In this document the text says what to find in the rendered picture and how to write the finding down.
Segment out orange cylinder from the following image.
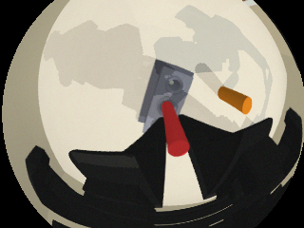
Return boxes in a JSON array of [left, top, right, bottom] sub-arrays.
[[218, 86, 252, 114]]

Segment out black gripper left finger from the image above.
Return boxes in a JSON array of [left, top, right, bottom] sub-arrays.
[[68, 117, 166, 208]]

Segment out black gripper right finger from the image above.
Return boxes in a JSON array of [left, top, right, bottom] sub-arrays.
[[179, 114, 273, 200]]

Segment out red peg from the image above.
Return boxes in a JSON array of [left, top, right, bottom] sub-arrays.
[[162, 102, 190, 157]]

